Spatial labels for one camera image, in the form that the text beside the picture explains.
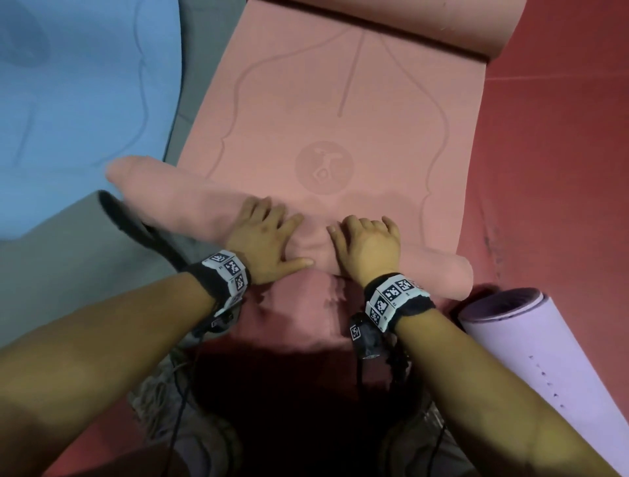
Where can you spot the person's left hand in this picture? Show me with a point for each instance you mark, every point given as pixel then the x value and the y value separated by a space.
pixel 260 245

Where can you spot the person's right hand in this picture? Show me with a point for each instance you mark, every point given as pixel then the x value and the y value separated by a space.
pixel 371 253

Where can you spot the person's left little finger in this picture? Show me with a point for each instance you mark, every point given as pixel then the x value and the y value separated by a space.
pixel 244 211

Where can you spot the person's left thumb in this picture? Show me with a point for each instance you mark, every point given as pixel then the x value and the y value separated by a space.
pixel 296 266

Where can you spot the person's right thumb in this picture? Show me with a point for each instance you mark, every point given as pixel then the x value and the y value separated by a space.
pixel 335 233

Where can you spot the person's left middle finger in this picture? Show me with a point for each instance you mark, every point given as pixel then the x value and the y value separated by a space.
pixel 278 216

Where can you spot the person's right middle finger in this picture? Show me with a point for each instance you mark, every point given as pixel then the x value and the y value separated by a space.
pixel 368 226

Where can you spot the person's right little finger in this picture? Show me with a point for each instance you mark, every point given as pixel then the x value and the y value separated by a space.
pixel 392 227

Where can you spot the pink yoga mat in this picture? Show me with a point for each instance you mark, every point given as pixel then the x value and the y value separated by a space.
pixel 344 113

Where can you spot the person's left forearm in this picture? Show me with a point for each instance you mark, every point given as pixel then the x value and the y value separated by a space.
pixel 93 373

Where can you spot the person's right forearm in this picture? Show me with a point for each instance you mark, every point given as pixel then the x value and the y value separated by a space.
pixel 491 403

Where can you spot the black marker wristband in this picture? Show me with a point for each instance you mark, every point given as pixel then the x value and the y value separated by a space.
pixel 395 297
pixel 223 277

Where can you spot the grey yoga mat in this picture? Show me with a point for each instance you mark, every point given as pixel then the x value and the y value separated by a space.
pixel 73 260

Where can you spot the grey sneaker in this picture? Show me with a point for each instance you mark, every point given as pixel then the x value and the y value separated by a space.
pixel 427 442
pixel 191 422

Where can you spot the rolled purple yoga mat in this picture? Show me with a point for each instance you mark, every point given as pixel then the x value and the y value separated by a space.
pixel 550 354

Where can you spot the blue yoga mat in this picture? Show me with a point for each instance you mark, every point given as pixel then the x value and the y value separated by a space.
pixel 73 98

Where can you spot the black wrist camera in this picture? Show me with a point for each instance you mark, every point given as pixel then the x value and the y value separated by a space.
pixel 368 336
pixel 216 322

